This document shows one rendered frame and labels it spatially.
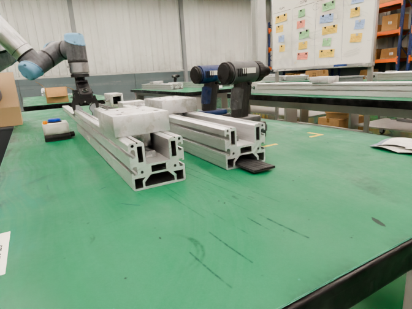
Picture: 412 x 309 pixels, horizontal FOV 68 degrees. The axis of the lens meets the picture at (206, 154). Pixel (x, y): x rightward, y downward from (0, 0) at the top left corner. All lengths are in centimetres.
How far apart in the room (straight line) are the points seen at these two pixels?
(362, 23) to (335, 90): 154
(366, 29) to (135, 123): 326
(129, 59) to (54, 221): 1235
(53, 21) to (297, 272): 1230
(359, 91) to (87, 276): 200
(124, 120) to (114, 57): 1208
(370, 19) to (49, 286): 356
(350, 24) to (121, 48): 1003
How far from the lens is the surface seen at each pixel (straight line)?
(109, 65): 1258
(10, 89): 187
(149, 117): 60
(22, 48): 136
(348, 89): 220
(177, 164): 56
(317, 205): 47
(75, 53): 135
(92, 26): 1261
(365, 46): 367
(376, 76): 427
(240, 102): 86
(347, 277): 34
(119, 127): 59
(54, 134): 115
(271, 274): 32
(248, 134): 66
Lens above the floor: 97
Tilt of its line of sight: 15 degrees down
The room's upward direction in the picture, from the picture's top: 3 degrees counter-clockwise
